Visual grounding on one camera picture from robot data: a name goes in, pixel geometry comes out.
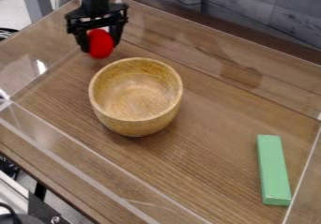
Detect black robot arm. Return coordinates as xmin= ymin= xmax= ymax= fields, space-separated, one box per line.
xmin=66 ymin=0 xmax=130 ymax=52

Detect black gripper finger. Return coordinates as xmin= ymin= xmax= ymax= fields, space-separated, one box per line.
xmin=74 ymin=31 xmax=90 ymax=52
xmin=110 ymin=25 xmax=124 ymax=46

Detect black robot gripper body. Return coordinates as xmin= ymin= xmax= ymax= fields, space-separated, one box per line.
xmin=66 ymin=4 xmax=130 ymax=34

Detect green rectangular block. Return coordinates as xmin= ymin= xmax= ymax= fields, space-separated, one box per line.
xmin=257 ymin=134 xmax=292 ymax=206

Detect black cable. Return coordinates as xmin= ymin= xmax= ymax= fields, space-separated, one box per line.
xmin=0 ymin=202 xmax=21 ymax=224

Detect black clamp with bolt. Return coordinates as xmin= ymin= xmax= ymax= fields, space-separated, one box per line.
xmin=29 ymin=193 xmax=72 ymax=224

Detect red plush strawberry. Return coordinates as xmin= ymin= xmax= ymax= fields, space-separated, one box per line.
xmin=89 ymin=29 xmax=114 ymax=59

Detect light wooden bowl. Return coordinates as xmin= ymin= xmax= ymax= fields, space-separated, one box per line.
xmin=89 ymin=57 xmax=184 ymax=137

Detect clear acrylic enclosure walls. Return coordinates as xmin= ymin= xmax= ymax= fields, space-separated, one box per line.
xmin=0 ymin=3 xmax=321 ymax=224

